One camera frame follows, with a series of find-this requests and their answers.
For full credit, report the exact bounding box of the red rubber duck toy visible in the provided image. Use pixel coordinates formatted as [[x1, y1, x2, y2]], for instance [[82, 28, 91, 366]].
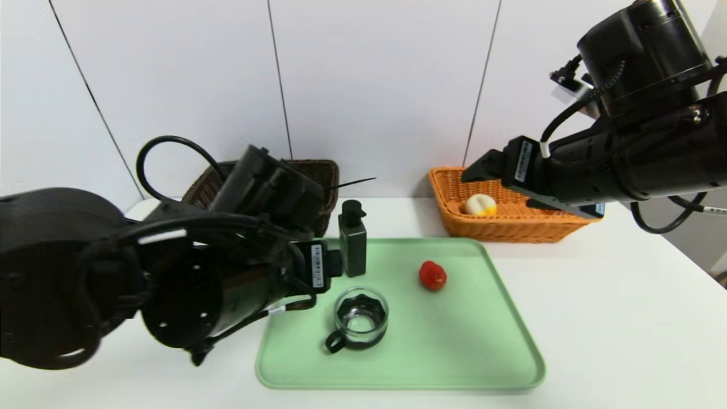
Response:
[[419, 261, 448, 291]]

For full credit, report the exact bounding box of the flat black plate blue end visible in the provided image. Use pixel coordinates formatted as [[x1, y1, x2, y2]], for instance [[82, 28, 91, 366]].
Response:
[[525, 195, 606, 220]]

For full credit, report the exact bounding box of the orange wicker basket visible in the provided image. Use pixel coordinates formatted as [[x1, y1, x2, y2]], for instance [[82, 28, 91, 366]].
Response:
[[428, 166, 604, 244]]

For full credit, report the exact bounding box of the light green plastic tray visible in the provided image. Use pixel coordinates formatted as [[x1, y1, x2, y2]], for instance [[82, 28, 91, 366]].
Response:
[[256, 237, 546, 391]]

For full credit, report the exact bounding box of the white and orange bun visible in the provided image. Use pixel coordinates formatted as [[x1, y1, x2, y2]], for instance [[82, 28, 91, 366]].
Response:
[[465, 194, 498, 217]]

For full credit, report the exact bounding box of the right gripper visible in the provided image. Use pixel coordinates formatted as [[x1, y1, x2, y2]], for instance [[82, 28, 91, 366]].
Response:
[[461, 124, 617, 204]]

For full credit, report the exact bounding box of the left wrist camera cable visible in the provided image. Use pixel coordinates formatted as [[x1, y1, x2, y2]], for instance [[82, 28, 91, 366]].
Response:
[[135, 135, 313, 245]]

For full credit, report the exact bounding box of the glass cup with black handle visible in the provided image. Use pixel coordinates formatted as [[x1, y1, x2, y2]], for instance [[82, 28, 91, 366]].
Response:
[[325, 286, 390, 354]]

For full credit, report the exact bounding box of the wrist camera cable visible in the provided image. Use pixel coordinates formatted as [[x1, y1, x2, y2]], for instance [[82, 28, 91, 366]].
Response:
[[135, 135, 313, 245], [540, 57, 625, 158]]

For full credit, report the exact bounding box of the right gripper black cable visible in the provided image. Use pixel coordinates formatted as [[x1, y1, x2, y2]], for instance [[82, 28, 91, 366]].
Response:
[[630, 190, 727, 235]]

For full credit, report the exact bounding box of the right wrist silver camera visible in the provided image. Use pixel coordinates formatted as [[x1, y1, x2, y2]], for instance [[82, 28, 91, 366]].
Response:
[[550, 71, 594, 106]]

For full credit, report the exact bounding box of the dark brown wicker basket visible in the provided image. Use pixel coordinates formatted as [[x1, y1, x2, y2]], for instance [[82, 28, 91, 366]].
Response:
[[182, 159, 340, 238]]

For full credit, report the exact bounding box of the left gripper braided cable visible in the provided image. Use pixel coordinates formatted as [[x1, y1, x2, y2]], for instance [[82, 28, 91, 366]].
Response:
[[190, 293, 317, 367]]

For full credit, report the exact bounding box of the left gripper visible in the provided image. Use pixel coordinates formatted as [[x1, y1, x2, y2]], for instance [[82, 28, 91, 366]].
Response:
[[291, 240, 346, 297]]

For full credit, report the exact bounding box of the black pump dispenser bottle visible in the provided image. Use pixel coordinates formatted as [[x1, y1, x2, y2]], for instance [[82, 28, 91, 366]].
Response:
[[339, 200, 367, 278]]

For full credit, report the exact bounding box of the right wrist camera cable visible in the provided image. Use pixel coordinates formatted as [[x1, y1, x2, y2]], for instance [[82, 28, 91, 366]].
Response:
[[540, 57, 625, 158]]

